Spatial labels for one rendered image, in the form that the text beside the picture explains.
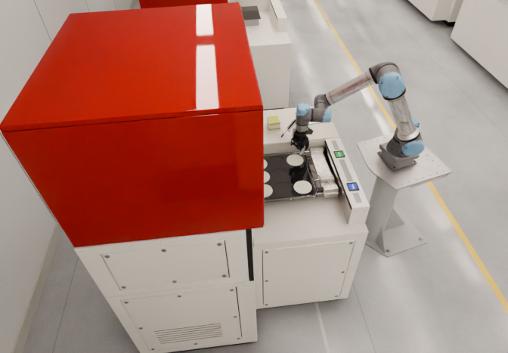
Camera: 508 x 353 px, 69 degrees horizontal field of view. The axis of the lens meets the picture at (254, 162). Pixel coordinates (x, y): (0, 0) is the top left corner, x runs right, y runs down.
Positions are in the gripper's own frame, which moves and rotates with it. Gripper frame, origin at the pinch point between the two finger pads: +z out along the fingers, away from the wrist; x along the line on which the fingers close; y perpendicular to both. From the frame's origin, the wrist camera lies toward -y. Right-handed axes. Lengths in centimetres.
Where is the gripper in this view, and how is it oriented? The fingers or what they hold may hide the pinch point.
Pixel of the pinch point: (301, 152)
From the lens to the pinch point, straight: 228.2
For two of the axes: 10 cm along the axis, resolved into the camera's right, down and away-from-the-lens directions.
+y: -6.3, 5.5, -5.5
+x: 7.7, 4.2, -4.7
